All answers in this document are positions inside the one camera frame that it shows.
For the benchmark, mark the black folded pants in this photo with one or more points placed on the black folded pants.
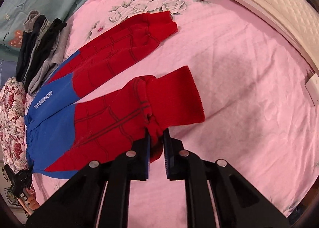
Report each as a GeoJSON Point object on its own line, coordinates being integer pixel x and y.
{"type": "Point", "coordinates": [43, 50]}
{"type": "Point", "coordinates": [31, 28]}

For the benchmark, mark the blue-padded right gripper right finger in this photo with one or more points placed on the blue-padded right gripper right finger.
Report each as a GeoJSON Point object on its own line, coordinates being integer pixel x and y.
{"type": "Point", "coordinates": [217, 195]}

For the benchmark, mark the black folded pants top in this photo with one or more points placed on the black folded pants top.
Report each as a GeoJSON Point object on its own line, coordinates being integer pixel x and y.
{"type": "Point", "coordinates": [31, 28]}

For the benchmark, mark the blue plaid pillow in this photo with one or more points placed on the blue plaid pillow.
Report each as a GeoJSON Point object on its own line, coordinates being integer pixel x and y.
{"type": "Point", "coordinates": [7, 70]}

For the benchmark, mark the pink floral bed sheet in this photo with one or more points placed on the pink floral bed sheet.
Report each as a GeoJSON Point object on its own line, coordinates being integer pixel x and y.
{"type": "Point", "coordinates": [259, 115]}

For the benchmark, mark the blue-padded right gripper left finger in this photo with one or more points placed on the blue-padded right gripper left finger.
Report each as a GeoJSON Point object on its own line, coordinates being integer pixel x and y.
{"type": "Point", "coordinates": [98, 195]}

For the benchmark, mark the person's left hand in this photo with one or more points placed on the person's left hand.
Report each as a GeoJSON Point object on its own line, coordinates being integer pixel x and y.
{"type": "Point", "coordinates": [29, 204]}

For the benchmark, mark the cream quilted pillow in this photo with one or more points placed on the cream quilted pillow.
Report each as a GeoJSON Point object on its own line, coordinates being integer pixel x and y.
{"type": "Point", "coordinates": [296, 20]}

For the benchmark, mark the black folded pants middle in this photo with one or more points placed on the black folded pants middle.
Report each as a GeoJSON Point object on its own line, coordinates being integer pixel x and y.
{"type": "Point", "coordinates": [43, 50]}

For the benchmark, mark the grey folded pants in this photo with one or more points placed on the grey folded pants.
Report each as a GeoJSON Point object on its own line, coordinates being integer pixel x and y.
{"type": "Point", "coordinates": [53, 61]}

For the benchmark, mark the red floral folded quilt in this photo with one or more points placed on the red floral folded quilt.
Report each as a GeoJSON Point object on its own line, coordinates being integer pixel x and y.
{"type": "Point", "coordinates": [13, 145]}

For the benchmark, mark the white charger adapter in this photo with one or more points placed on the white charger adapter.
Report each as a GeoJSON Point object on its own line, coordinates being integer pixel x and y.
{"type": "Point", "coordinates": [312, 86]}

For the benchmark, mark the blue and red pants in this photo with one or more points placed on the blue and red pants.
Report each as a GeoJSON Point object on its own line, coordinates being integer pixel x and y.
{"type": "Point", "coordinates": [65, 133]}

